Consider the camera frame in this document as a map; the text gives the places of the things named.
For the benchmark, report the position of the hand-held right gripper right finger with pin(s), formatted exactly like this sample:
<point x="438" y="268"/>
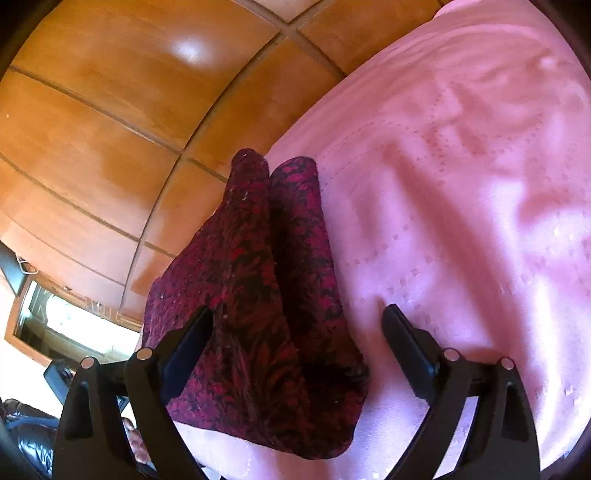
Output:
<point x="408" y="350"/>

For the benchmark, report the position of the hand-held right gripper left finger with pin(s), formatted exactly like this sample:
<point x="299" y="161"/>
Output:
<point x="187" y="355"/>

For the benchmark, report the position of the maroon patterned garment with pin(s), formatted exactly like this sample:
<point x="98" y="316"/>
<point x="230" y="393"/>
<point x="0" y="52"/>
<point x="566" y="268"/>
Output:
<point x="258" y="277"/>

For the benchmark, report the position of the person's left hand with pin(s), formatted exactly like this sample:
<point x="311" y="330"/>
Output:
<point x="137" y="441"/>

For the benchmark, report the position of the wooden framed window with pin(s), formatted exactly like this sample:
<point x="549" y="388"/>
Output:
<point x="55" y="318"/>

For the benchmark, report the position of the black flat panel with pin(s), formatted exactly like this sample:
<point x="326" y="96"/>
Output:
<point x="11" y="270"/>

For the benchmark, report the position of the pink bed sheet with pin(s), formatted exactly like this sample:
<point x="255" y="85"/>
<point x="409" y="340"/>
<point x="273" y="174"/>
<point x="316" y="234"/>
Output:
<point x="461" y="184"/>

